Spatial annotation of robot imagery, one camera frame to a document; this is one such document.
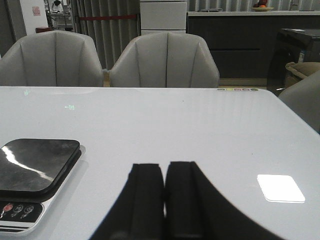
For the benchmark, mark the right grey upholstered chair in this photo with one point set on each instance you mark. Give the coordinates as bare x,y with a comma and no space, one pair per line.
165,60

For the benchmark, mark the grey chair at table end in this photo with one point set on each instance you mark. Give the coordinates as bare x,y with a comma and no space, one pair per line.
304,99

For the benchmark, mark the white drawer cabinet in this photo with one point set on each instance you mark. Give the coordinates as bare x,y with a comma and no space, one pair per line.
163,15

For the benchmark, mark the dark appliance on right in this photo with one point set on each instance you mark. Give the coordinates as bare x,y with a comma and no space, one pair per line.
291,45

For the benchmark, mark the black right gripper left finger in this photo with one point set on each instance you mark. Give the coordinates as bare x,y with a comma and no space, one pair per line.
138,212

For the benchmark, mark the dark long sideboard counter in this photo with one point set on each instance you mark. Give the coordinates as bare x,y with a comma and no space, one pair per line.
242,42

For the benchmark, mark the beige cushioned pet bed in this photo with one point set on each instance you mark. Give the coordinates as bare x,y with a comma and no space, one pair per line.
296,72

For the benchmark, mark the left grey upholstered chair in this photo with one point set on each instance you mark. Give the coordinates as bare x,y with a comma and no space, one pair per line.
54,58

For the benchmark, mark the black and silver kitchen scale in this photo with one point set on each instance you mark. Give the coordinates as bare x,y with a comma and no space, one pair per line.
32,173

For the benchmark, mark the coloured dot sticker strip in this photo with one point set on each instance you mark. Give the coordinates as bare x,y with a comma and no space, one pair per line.
237,89

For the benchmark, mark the pink wall notice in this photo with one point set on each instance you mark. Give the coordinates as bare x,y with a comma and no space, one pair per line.
36,11

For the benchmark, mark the fruit bowl on counter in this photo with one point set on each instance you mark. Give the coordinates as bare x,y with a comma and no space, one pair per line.
261,6

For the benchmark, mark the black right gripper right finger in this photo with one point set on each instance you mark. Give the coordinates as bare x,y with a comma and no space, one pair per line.
196,210

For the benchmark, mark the grey upholstered chair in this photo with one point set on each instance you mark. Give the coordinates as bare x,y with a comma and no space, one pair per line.
165,60
54,58

